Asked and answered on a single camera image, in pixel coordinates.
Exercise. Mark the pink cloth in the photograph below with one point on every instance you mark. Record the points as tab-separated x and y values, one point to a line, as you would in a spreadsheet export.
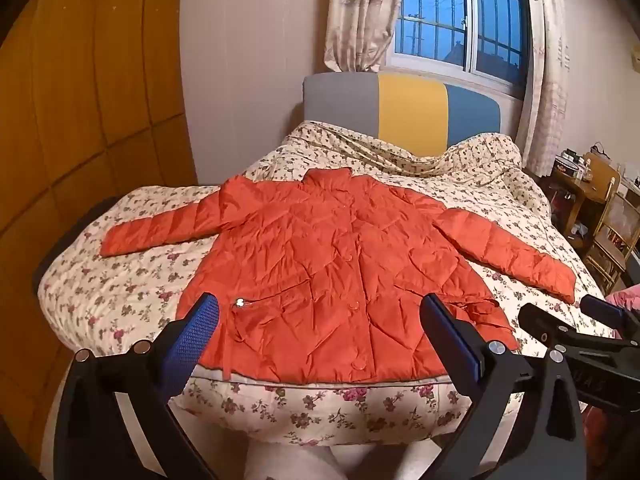
627	297

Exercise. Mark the dark patterned box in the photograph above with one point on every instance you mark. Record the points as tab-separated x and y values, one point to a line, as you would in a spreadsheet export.
567	166

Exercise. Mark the wooden chair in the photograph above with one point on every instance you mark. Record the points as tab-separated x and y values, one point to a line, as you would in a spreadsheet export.
612	240

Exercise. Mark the wooden side desk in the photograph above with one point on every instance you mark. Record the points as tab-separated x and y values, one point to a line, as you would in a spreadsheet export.
575	195

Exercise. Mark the wooden wardrobe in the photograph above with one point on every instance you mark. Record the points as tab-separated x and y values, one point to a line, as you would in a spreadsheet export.
100	85

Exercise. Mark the barred window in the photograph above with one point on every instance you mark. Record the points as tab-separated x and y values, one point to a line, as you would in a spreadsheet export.
435	15

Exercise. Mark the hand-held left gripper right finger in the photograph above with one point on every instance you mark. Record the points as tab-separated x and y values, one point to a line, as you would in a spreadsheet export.
457	355

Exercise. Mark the grey yellow blue headboard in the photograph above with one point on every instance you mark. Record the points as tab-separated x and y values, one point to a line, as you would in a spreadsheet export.
410	110

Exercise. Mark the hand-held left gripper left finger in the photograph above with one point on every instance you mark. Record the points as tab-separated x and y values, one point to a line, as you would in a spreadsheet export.
192	340

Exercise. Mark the orange puffer jacket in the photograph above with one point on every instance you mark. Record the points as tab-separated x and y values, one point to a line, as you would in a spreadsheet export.
325	270

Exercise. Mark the short patterned curtain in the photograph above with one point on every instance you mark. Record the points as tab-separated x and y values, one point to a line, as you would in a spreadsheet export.
355	15

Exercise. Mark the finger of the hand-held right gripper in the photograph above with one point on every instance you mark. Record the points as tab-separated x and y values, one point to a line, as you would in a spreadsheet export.
602	310
537	316

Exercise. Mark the floral quilted blanket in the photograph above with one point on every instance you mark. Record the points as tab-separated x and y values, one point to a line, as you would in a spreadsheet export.
125	285

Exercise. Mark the long patterned curtain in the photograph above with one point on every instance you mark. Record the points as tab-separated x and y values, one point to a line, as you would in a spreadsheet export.
550	85

